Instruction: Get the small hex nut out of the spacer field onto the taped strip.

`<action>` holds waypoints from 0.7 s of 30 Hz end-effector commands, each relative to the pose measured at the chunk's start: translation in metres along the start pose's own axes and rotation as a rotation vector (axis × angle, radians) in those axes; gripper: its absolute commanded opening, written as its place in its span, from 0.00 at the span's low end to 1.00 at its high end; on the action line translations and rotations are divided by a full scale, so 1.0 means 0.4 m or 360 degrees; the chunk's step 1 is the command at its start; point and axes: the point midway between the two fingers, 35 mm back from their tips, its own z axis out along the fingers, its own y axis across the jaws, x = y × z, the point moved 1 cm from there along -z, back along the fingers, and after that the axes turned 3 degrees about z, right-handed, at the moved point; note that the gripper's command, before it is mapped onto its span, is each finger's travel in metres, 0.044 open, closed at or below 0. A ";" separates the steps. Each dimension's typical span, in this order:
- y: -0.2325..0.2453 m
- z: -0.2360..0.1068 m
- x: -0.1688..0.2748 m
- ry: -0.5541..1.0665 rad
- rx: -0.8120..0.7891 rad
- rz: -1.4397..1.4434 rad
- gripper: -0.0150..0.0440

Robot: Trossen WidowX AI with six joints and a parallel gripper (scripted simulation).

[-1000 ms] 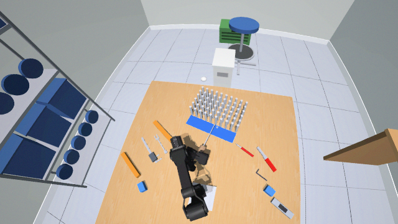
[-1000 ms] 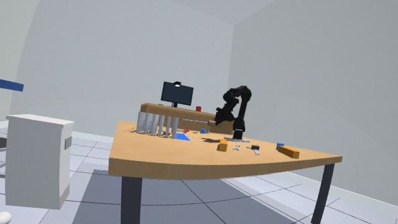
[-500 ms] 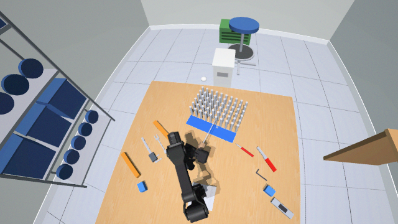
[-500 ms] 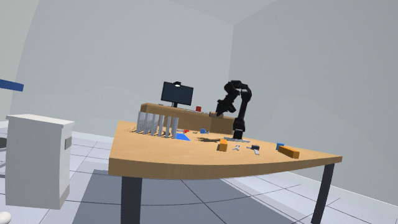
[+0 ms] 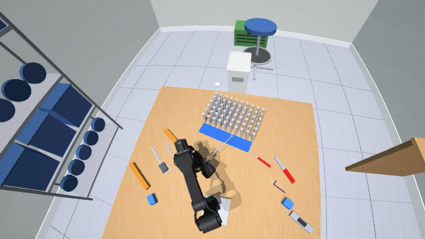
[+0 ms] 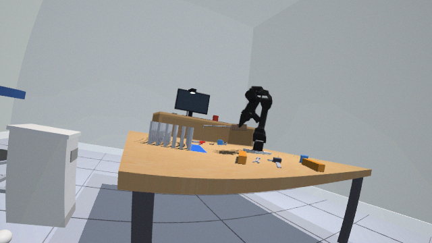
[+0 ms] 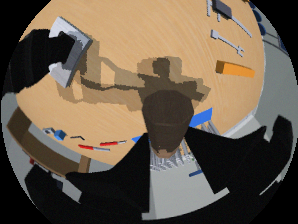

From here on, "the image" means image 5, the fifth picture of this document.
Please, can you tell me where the blue flat strip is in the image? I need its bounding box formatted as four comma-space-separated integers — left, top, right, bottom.
199, 123, 252, 152

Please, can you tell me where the orange flat bar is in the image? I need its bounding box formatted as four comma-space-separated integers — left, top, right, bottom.
129, 162, 150, 190
163, 128, 177, 143

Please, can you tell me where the blue cube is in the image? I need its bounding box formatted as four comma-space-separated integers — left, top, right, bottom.
281, 198, 294, 210
146, 194, 157, 206

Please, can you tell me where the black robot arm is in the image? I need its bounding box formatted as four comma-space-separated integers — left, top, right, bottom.
173, 139, 222, 234

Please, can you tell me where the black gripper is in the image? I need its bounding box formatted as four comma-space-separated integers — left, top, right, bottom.
189, 145, 216, 179

